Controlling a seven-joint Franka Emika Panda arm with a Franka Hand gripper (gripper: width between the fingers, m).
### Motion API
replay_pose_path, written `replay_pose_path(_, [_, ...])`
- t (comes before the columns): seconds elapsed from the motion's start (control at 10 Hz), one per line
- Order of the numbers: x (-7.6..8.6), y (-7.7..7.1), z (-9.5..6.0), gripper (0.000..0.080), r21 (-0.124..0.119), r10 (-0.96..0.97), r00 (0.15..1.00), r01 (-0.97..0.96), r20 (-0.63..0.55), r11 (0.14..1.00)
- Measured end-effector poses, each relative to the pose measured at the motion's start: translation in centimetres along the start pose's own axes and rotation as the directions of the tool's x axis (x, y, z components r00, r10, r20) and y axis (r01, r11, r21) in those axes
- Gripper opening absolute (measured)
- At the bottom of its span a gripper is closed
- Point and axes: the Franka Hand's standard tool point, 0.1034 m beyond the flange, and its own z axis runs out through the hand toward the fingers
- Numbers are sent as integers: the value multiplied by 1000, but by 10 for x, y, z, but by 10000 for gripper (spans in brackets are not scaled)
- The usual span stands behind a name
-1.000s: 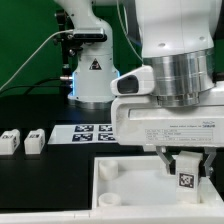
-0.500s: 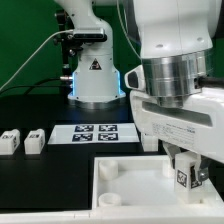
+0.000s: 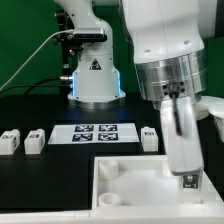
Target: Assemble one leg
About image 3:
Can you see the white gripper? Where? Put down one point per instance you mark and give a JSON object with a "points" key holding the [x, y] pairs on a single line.
{"points": [[183, 151]]}

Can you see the white square tabletop part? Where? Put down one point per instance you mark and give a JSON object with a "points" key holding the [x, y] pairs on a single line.
{"points": [[141, 181]]}

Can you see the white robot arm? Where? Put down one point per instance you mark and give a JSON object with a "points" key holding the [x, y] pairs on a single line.
{"points": [[169, 62]]}

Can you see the white marker plate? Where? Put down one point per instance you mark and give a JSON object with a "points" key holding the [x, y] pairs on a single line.
{"points": [[94, 133]]}

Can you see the black camera stand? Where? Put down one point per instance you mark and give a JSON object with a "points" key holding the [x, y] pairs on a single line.
{"points": [[70, 48]]}

